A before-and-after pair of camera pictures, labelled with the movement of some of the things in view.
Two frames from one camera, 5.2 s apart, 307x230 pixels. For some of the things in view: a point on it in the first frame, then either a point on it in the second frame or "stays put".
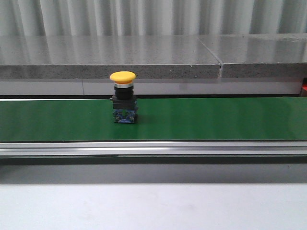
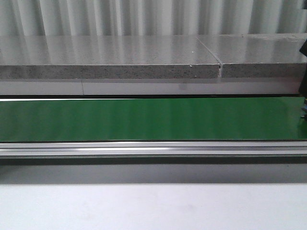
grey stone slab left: x=97 y=57 stays put
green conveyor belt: x=237 y=118 stays put
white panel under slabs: x=152 y=87 stays put
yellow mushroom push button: x=124 y=104 → x=304 y=109
